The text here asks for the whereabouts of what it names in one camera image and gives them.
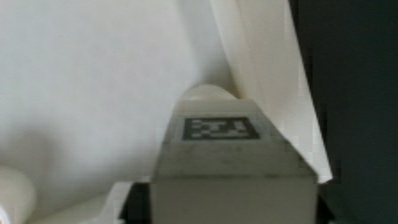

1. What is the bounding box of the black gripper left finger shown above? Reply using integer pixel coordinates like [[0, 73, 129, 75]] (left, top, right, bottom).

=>
[[99, 181, 151, 224]]

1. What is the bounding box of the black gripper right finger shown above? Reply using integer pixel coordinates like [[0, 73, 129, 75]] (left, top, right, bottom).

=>
[[316, 195, 334, 224]]

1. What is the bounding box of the white table leg with tag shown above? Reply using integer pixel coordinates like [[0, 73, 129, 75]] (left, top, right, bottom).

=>
[[151, 85, 318, 224]]

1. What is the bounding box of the white square tabletop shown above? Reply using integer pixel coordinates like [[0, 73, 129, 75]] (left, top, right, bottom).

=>
[[0, 0, 332, 218]]

